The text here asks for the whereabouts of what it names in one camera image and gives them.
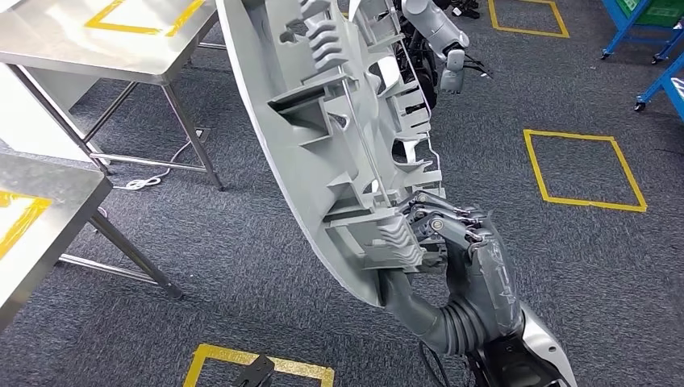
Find green plastic crate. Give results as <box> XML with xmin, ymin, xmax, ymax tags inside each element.
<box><xmin>615</xmin><ymin>0</ymin><xmax>684</xmax><ymax>29</ymax></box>

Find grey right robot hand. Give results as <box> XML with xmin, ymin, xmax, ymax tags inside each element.
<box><xmin>377</xmin><ymin>190</ymin><xmax>527</xmax><ymax>358</ymax></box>

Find black camera cable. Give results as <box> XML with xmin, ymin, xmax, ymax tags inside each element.
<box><xmin>418</xmin><ymin>341</ymin><xmax>453</xmax><ymax>387</ymax></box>

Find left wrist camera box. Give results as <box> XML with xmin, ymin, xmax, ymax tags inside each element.
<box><xmin>231</xmin><ymin>353</ymin><xmax>277</xmax><ymax>387</ymax></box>

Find white panel board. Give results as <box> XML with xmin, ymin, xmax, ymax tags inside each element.
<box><xmin>0</xmin><ymin>63</ymin><xmax>102</xmax><ymax>164</ymax></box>

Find grey plastic wheel hubcap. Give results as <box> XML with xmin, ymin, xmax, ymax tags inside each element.
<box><xmin>215</xmin><ymin>0</ymin><xmax>448</xmax><ymax>308</ymax></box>

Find silver armed humanoid robot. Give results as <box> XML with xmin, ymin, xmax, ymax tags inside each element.
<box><xmin>392</xmin><ymin>0</ymin><xmax>495</xmax><ymax>110</ymax></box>

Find white floor cable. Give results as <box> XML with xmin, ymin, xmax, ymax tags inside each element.
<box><xmin>112</xmin><ymin>127</ymin><xmax>210</xmax><ymax>192</ymax></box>

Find yellow table tape outline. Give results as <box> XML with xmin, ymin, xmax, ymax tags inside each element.
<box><xmin>84</xmin><ymin>0</ymin><xmax>207</xmax><ymax>37</ymax></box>
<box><xmin>0</xmin><ymin>189</ymin><xmax>53</xmax><ymax>263</ymax></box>

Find yellow floor tape square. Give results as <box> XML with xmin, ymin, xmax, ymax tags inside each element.
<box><xmin>522</xmin><ymin>129</ymin><xmax>649</xmax><ymax>214</ymax></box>
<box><xmin>487</xmin><ymin>0</ymin><xmax>571</xmax><ymax>40</ymax></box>
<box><xmin>182</xmin><ymin>343</ymin><xmax>336</xmax><ymax>387</ymax></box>

